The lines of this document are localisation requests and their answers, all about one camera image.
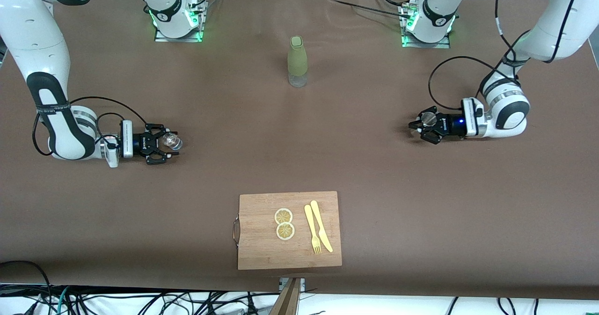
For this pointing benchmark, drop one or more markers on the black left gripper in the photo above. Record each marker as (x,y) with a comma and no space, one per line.
(448,124)

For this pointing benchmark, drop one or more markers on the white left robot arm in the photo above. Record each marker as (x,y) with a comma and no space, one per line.
(557,34)

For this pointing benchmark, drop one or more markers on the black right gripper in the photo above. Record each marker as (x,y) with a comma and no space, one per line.
(139,143)

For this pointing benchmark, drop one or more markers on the yellow plastic knife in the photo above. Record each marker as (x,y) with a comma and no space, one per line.
(321,226)

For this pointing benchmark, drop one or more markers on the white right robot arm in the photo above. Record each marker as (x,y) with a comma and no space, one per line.
(32,39)

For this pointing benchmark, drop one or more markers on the steel conical jigger cup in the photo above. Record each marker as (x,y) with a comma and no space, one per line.
(428,118)

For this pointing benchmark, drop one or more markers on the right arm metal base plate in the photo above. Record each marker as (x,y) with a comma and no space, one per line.
(187,39)

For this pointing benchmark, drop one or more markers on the brown table cover sheet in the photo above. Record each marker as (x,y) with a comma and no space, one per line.
(421,212)

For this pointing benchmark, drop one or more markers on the wooden cutting board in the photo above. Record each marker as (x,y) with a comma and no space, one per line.
(262,249)

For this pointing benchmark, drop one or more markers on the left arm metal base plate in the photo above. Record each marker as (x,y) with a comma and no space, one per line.
(423,45)

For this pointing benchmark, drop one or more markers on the lemon slice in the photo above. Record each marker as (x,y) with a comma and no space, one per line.
(283,216)
(285,232)

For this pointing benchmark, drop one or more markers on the wooden post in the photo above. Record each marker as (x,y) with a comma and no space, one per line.
(288,301)

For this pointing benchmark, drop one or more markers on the silver metal bracket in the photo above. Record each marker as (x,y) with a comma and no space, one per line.
(302,283)

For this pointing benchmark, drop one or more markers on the green sleeved glass bottle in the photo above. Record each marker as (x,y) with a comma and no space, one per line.
(297,60)

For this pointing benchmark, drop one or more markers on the yellow plastic fork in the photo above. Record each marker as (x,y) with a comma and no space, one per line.
(310,221)

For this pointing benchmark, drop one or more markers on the clear glass measuring cup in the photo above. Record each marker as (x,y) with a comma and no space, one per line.
(172,142)

